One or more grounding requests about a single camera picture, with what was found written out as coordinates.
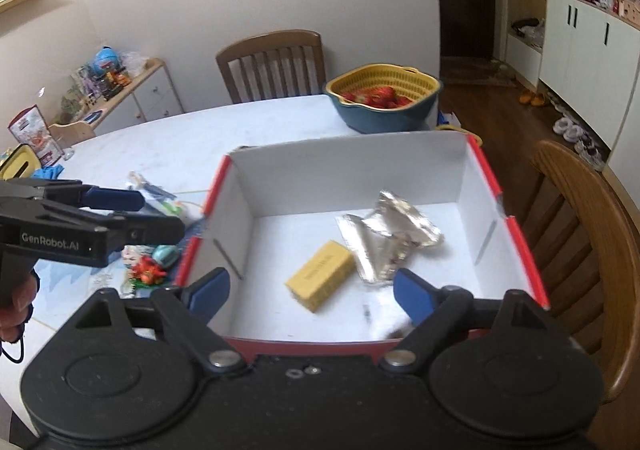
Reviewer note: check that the white sneakers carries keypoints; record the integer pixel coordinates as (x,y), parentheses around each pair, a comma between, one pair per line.
(567,127)

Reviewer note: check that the wooden round-back chair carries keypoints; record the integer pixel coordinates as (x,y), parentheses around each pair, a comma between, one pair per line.
(595,240)

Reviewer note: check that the small yellow box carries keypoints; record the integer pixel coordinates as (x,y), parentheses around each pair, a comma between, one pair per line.
(320,275)

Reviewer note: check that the small wooden chair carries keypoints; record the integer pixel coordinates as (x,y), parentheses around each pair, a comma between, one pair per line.
(72,132)

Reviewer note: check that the blue bowl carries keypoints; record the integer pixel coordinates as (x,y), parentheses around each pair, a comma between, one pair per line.
(385,119)

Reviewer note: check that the blue cloth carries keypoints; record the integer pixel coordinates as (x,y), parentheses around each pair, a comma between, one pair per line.
(47,172)

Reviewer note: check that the white and wood wall cabinet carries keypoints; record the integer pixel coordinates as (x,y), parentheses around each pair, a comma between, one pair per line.
(580,59)

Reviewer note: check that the low white cabinet wooden top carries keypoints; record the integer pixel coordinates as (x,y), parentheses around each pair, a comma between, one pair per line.
(155,94)

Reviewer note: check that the orange slippers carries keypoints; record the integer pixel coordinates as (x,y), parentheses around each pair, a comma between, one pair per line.
(532,98)

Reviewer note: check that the yellow and black case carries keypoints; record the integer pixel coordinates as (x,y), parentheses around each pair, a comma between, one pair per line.
(17,162)

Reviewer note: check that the pile of strawberries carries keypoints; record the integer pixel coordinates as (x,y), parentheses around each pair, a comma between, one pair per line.
(380,95)

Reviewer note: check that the light blue printed table mat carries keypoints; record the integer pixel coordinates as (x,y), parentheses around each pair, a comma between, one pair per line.
(65,290)

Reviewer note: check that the wooden slat-back chair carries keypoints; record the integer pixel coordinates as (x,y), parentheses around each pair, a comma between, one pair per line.
(270,64)

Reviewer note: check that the yellow strainer basket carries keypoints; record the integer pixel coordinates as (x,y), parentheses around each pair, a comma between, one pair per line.
(380,74)

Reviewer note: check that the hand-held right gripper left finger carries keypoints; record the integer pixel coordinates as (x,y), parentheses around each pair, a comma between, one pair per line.
(207,287)

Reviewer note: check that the grey and white shoes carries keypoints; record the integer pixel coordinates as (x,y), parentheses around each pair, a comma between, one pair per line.
(592,149)

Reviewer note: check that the blue and white packet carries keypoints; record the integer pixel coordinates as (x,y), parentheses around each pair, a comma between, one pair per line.
(447,119)

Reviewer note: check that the red and white snack bag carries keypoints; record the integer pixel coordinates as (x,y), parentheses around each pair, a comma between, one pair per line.
(32,134)

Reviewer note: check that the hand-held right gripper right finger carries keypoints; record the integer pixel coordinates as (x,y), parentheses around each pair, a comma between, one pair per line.
(412,295)

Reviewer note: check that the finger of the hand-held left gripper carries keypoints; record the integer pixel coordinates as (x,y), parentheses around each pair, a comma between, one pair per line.
(115,200)
(150,230)

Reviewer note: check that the person's left hand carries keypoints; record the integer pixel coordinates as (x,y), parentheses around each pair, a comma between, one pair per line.
(20,305)

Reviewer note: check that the blue toy helmet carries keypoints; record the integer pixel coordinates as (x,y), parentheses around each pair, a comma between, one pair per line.
(106,60)

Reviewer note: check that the small teal toy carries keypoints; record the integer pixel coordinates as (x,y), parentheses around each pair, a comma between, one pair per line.
(165,255)

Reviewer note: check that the silver foil packet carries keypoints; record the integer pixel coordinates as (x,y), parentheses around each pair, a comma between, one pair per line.
(395,230)

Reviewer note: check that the pile of small toys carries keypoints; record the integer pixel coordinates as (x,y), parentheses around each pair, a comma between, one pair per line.
(102,84)

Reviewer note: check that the white cardboard box red rim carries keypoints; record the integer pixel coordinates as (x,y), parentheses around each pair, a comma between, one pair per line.
(280,180)

